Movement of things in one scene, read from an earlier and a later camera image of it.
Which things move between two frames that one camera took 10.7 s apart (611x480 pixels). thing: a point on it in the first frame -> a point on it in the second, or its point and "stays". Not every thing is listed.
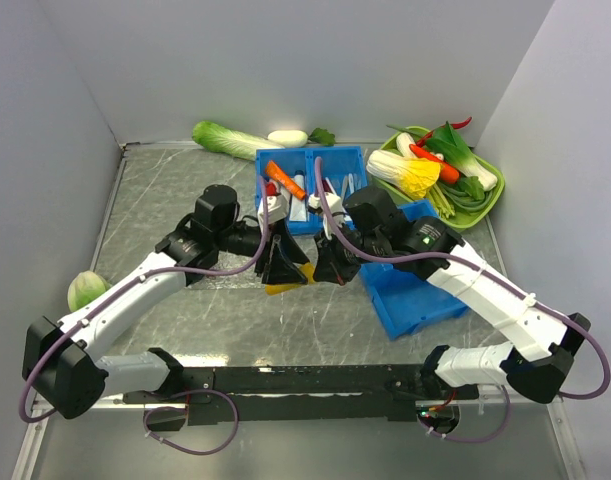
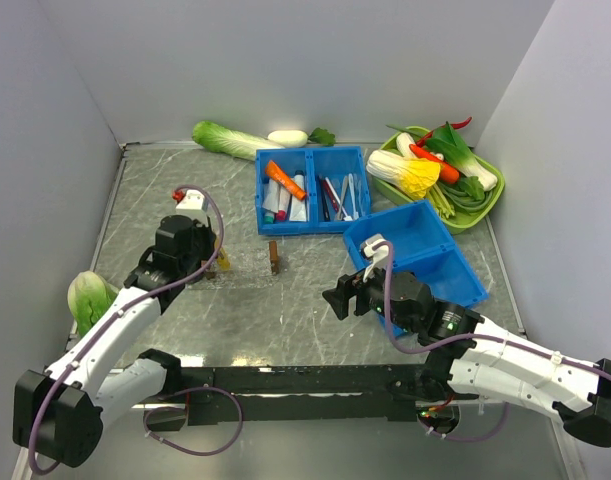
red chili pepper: x=420 y=143 stays
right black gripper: x=330 y=266 -> x=348 y=286
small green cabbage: x=85 y=286 stays
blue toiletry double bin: x=317 y=181 stays
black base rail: x=301 y=394 stays
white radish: x=288 y=137 stays
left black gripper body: x=239 y=239 -> x=202 y=245
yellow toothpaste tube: x=273 y=289 -> x=223 y=260
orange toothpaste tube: x=275 y=171 stays
